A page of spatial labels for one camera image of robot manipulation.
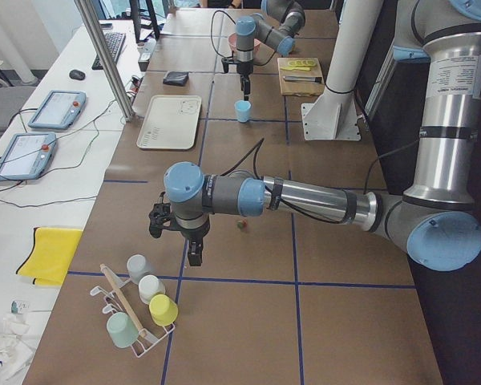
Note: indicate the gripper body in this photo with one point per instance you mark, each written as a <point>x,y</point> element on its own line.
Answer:
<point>244,68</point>
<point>194,233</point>

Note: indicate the light blue plastic cup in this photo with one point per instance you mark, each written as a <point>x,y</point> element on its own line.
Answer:
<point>242,110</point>

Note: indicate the white upturned cup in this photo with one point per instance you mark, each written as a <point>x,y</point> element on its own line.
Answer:
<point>149,286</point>

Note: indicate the grey upturned cup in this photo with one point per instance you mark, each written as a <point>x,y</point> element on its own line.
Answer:
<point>138,266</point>

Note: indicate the yellow upturned cup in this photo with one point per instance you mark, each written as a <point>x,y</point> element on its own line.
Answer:
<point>163,310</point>

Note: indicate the green upturned cup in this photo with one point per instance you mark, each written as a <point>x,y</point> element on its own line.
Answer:
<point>122,330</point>

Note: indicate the pink bowl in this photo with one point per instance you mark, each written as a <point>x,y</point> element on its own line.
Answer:
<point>232,42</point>

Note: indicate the lower lemon slice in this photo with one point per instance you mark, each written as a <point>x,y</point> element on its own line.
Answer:
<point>296,63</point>

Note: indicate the lemon slice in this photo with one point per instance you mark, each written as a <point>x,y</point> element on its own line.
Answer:
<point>296,63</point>
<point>308,63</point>

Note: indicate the red strawberry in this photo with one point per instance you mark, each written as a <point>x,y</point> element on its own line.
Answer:
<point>241,224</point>

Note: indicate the wooden cutting board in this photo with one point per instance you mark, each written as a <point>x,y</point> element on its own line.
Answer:
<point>306,89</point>

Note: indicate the upper lemon slice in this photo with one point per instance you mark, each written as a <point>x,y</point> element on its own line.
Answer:
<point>308,63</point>

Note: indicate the yellow plastic knife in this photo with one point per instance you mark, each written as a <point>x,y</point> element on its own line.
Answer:
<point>289,68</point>

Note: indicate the folded grey cloth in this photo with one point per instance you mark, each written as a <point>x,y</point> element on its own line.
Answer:
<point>176,78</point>

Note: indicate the cream bear serving tray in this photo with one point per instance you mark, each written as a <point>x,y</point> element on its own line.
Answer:
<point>170,123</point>

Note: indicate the black keyboard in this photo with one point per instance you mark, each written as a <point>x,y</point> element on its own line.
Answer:
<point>115,42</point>

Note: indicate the yellow cloth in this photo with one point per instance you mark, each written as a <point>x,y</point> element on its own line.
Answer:
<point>51,255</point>

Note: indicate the black computer mouse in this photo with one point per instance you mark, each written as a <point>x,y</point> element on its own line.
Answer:
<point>77,75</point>

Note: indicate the upper teach pendant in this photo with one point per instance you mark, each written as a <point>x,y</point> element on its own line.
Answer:
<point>59,110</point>

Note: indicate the teach pendant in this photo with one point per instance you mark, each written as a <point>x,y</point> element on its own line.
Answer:
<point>59,110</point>
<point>27,156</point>

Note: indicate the lower teach pendant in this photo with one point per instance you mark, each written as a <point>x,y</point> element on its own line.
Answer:
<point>27,156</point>

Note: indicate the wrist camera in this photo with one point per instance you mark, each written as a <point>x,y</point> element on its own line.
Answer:
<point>162,218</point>
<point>227,62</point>

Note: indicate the wooden rack handle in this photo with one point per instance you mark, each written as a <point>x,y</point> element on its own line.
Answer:
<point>116,284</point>

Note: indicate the white wire cup rack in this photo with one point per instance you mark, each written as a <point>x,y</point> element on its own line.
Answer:
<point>111,304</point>

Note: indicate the aluminium frame post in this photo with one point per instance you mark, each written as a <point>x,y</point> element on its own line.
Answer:
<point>91,22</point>

